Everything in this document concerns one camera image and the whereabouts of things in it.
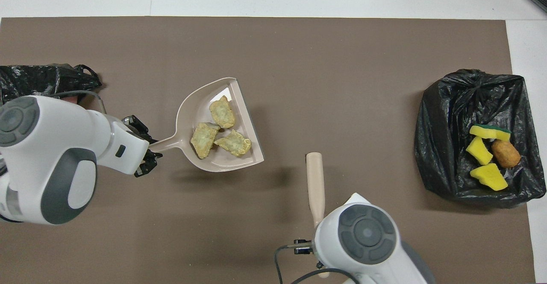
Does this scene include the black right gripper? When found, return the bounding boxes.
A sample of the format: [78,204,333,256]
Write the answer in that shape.
[294,238,315,255]

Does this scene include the beige plastic dustpan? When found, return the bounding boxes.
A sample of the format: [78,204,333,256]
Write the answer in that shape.
[147,77,265,173]

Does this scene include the pale yellow foam chunk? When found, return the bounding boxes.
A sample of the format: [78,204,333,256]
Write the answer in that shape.
[190,122,221,160]
[214,129,252,158]
[209,96,236,129]

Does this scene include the beige hand brush black bristles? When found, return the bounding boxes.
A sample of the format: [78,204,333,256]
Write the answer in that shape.
[306,152,330,278]

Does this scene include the wide yellow sponge piece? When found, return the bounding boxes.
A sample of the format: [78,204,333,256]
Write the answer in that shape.
[470,163,509,191]

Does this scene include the wedge-shaped yellow sponge piece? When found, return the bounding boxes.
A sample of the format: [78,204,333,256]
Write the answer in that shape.
[465,136,494,166]

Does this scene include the notched yellow sponge green backing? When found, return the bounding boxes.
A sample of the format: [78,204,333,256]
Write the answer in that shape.
[469,124,512,142]

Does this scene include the brown lump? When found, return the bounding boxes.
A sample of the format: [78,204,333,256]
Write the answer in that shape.
[491,140,521,169]

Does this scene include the black bag over pink bin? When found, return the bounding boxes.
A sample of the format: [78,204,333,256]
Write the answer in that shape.
[0,64,103,105]

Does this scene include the black trash bag bin liner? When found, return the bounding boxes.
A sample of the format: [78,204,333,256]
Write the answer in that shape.
[414,69,547,210]

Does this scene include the brown paper table mat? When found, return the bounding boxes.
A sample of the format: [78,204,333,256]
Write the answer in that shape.
[0,16,537,284]

